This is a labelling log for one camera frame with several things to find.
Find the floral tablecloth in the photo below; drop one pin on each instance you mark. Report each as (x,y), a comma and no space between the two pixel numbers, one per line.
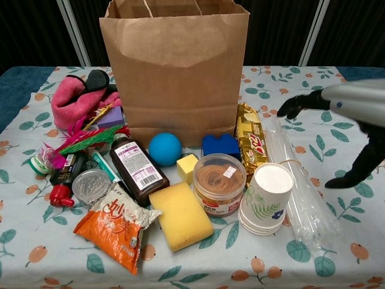
(270,265)

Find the black object on cloth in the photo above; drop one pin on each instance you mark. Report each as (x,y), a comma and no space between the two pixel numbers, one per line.
(96,79)

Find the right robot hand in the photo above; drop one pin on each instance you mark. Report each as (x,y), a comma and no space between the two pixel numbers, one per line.
(355,96)

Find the blue toy brick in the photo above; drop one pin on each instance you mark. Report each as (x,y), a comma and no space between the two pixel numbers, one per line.
(219,146)

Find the clear plastic cup sleeve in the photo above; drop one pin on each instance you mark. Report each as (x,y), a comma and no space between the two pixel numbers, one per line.
(303,204)

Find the blue table cover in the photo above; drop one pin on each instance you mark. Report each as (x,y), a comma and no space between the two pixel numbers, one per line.
(18,87)

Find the yellow cube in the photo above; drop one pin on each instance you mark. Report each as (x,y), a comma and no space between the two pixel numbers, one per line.
(186,167)

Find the blue ball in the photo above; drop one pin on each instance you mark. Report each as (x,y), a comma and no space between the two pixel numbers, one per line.
(165,149)

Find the small dark grey disc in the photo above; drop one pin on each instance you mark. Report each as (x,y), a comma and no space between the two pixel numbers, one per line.
(91,165)

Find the green white tube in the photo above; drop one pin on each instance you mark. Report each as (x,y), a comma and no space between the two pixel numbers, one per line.
(103,167)

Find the purple foam block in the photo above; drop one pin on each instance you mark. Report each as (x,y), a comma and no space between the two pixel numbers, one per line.
(112,118)

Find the yellow sponge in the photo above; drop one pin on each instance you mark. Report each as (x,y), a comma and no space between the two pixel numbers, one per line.
(180,216)

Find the black bottle red cap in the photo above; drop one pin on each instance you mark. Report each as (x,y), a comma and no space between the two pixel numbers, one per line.
(66,174)

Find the stack of paper cups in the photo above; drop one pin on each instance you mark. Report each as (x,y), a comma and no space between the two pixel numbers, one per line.
(264,198)

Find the clear jar of rubber bands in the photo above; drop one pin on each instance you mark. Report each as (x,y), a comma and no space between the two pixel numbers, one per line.
(218,186)

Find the white partition post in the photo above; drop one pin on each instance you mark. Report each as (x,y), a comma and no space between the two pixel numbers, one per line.
(312,33)
(75,36)

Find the brown bottle purple label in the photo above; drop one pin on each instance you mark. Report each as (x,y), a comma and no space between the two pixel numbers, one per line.
(138,171)

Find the gold biscuit pack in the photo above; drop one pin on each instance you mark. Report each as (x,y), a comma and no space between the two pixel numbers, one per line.
(251,141)

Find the orange snack packet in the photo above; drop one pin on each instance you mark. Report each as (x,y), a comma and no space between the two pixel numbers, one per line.
(114,228)

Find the black pleated curtain panel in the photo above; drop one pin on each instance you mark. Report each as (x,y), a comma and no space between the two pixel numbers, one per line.
(355,33)
(93,36)
(270,36)
(30,30)

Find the pink towel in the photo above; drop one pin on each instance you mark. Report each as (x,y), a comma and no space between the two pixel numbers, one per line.
(69,102)

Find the brown paper bag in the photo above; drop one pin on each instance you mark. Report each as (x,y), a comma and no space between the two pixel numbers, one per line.
(177,90)

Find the colourful feather shuttlecock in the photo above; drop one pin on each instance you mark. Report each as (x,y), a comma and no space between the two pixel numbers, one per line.
(84,140)

